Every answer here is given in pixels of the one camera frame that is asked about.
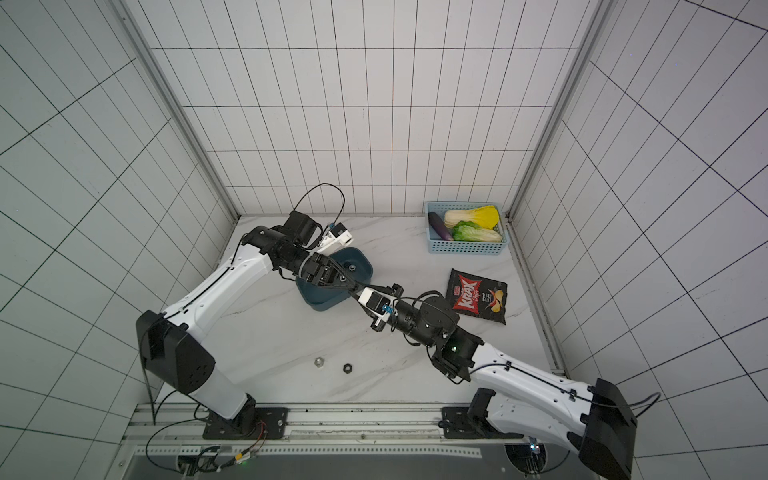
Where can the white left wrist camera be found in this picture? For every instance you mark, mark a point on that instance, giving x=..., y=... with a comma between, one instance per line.
x=335, y=238

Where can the purple eggplant toy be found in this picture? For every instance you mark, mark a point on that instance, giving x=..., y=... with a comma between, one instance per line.
x=438, y=225

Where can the black red chips bag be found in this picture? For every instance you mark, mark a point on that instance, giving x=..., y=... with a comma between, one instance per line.
x=477, y=296

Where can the aluminium mounting rail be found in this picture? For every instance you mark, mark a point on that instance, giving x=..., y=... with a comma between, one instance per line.
x=313, y=429

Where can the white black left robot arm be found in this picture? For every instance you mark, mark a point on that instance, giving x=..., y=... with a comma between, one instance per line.
x=171, y=342

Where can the yellow napa cabbage toy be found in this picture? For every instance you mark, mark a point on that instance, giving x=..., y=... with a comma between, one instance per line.
x=486, y=216

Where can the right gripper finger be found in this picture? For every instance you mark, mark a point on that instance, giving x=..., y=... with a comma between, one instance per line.
x=395, y=290
x=379, y=324

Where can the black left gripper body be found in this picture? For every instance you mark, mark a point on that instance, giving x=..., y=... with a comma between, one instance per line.
x=311, y=266

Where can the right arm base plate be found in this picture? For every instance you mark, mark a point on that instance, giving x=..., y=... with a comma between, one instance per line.
x=471, y=422

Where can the green lettuce toy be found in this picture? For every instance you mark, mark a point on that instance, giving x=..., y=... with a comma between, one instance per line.
x=466, y=231

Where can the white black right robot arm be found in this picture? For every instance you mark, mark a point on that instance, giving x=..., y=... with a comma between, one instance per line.
x=594, y=421

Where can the light blue perforated basket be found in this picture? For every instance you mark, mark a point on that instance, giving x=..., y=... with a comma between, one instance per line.
x=436, y=245

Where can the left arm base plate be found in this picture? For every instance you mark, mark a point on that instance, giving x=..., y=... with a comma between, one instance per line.
x=252, y=423

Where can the dark teal storage box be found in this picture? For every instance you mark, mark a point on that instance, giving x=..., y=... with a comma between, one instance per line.
x=322, y=299

